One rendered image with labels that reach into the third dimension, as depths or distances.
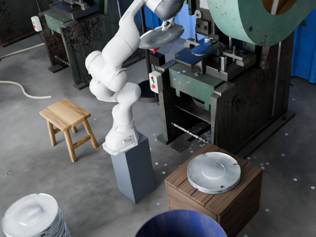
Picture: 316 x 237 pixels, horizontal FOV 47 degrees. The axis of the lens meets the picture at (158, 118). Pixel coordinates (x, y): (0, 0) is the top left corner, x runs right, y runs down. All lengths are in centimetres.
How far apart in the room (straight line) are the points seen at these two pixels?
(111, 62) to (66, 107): 128
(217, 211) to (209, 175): 22
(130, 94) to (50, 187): 107
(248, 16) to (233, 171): 82
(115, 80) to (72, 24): 192
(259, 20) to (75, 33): 208
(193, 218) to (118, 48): 85
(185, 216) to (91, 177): 108
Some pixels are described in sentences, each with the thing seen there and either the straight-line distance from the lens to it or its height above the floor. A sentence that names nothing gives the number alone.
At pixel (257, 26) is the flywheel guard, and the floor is 109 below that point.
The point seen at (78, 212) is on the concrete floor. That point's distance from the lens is 246.
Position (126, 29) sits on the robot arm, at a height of 121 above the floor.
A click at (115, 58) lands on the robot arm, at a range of 158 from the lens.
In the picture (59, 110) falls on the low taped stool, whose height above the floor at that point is 33.
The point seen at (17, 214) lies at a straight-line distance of 212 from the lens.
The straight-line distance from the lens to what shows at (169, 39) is 222.
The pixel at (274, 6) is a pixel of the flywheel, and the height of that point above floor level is 113.
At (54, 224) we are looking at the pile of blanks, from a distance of 202.
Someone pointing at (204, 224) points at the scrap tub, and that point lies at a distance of 175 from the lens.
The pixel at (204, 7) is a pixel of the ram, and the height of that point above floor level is 105.
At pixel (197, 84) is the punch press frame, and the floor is 61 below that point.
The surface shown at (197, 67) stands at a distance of 232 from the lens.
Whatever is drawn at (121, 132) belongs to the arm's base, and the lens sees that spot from 207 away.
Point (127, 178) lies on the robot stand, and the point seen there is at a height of 22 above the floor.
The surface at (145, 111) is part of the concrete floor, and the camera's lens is 316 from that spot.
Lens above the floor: 182
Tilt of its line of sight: 36 degrees down
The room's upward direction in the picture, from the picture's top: 7 degrees counter-clockwise
